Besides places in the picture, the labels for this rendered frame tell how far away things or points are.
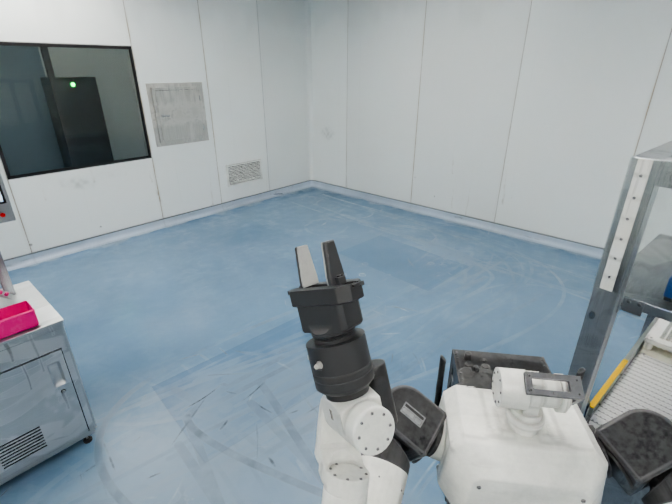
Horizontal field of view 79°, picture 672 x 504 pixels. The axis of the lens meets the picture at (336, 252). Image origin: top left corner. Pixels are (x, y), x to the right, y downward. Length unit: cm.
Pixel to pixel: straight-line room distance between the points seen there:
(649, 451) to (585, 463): 12
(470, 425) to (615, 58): 427
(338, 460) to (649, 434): 53
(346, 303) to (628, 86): 438
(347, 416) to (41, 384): 192
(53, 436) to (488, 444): 214
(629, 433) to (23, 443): 234
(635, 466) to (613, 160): 411
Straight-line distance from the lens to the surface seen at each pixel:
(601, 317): 132
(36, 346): 228
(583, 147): 487
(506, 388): 76
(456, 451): 81
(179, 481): 236
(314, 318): 58
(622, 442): 92
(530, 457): 83
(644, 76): 476
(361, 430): 59
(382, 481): 79
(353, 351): 57
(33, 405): 242
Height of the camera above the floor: 180
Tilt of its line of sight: 24 degrees down
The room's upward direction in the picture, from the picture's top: straight up
